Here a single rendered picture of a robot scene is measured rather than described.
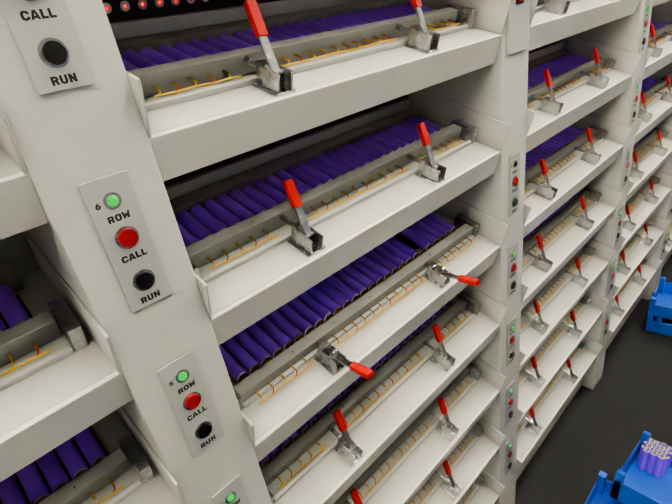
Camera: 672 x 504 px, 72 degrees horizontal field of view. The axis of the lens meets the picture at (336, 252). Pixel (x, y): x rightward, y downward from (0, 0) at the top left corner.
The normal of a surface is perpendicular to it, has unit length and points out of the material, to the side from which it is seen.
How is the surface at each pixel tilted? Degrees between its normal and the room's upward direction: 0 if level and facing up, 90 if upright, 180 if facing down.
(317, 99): 108
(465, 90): 90
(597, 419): 0
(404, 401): 18
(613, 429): 0
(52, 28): 90
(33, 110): 90
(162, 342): 90
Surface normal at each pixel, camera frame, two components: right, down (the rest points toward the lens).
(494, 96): -0.70, 0.42
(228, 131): 0.71, 0.49
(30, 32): 0.69, 0.22
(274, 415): 0.07, -0.77
